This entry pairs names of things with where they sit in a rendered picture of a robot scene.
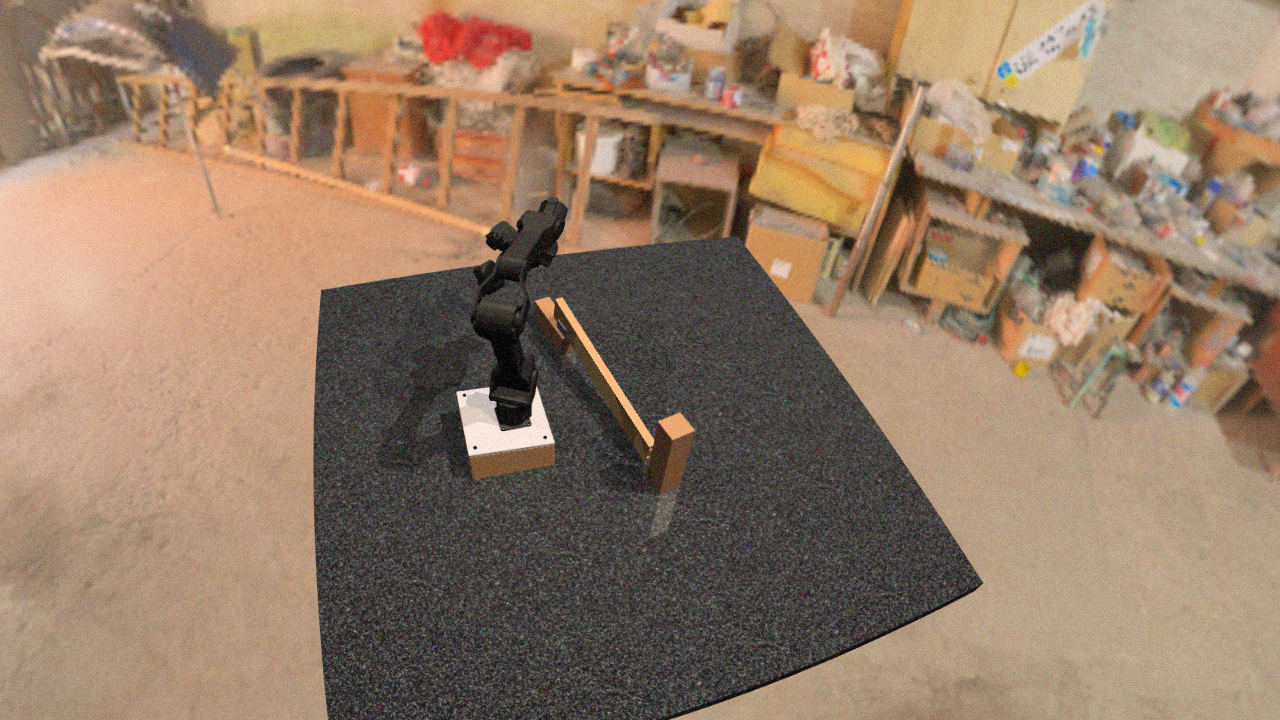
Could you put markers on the long tan wooden rail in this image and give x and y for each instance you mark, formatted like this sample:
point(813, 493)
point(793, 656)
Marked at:
point(604, 381)

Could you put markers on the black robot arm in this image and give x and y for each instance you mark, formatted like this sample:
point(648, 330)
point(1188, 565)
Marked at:
point(514, 376)

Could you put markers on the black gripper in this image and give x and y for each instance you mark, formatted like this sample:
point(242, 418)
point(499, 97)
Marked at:
point(483, 271)

